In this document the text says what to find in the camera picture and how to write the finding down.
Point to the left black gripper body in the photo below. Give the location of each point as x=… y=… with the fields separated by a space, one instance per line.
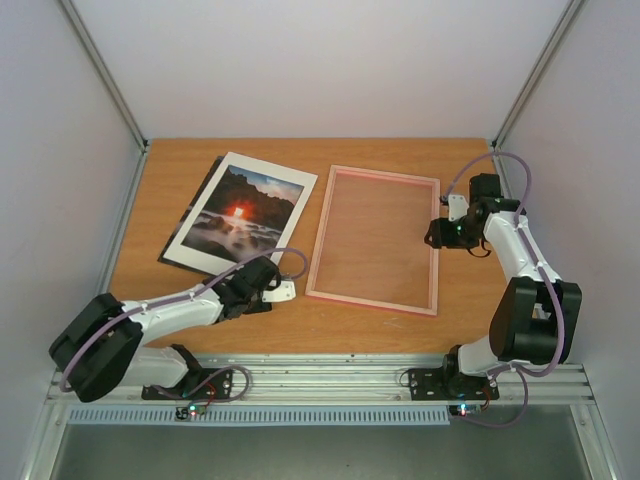
x=253 y=302

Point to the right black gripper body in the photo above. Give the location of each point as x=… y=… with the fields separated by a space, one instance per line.
x=437 y=233

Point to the pink wooden picture frame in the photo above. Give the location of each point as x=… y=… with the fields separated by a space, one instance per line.
x=320 y=235

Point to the sunset landscape photo white border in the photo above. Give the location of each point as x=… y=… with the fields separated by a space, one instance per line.
x=289 y=190

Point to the dark backing sheet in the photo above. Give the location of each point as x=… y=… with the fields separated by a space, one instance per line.
x=220 y=225

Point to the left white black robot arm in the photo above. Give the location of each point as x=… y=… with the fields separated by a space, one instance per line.
x=95 y=351

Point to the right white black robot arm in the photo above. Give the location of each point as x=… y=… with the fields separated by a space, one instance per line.
x=532 y=329

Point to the left small circuit board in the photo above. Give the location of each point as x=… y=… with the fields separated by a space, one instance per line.
x=192 y=411

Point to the small circuit board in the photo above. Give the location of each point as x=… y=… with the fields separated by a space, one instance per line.
x=465 y=410
x=192 y=411

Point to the right small circuit board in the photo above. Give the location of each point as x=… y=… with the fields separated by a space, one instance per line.
x=465 y=410

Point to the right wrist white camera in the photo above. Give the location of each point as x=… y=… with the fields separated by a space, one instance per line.
x=457 y=207

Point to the wrist white camera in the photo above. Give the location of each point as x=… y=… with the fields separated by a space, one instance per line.
x=457 y=207
x=284 y=292

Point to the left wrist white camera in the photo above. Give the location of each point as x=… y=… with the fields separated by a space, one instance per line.
x=284 y=292

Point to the aluminium front rail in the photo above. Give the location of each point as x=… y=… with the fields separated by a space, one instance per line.
x=366 y=379

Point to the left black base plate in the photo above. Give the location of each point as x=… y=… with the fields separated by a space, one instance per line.
x=197 y=385

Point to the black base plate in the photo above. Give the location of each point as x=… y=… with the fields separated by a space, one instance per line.
x=436 y=384
x=197 y=385

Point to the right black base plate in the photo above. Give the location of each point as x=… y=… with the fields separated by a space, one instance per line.
x=436 y=384

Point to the grey slotted cable duct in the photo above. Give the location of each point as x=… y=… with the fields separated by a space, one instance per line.
x=260 y=416

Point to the right aluminium corner post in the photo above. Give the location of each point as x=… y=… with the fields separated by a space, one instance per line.
x=549 y=51

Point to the aluminium corner post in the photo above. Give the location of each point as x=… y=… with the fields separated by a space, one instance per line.
x=90 y=47
x=549 y=51

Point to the left aluminium corner post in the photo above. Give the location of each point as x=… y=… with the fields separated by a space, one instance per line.
x=90 y=47

